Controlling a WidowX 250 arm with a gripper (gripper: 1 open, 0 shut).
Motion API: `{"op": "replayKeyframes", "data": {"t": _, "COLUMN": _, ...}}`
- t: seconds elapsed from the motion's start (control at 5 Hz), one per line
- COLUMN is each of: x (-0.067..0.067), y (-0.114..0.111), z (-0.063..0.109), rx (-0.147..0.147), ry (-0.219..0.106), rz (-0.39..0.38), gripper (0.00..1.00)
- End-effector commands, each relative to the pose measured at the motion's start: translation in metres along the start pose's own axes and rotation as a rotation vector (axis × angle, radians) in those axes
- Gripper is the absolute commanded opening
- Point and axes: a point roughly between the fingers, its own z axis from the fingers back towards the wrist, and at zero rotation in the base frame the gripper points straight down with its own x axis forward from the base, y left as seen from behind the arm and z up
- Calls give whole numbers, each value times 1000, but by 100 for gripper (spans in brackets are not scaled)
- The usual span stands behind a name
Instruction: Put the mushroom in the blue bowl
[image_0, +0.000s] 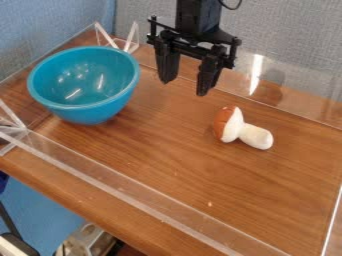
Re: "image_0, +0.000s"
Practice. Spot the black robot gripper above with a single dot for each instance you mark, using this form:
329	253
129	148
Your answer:
196	26

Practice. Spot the brown and white toy mushroom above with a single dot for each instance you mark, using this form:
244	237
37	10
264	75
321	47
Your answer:
230	128

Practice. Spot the blue plastic bowl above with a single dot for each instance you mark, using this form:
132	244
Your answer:
85	83

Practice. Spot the black stand leg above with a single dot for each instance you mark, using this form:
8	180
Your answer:
12	244

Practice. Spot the clear acrylic barrier frame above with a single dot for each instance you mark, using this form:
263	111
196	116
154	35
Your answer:
162	184

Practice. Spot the grey metal bracket under table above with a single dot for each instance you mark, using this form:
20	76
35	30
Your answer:
88	241

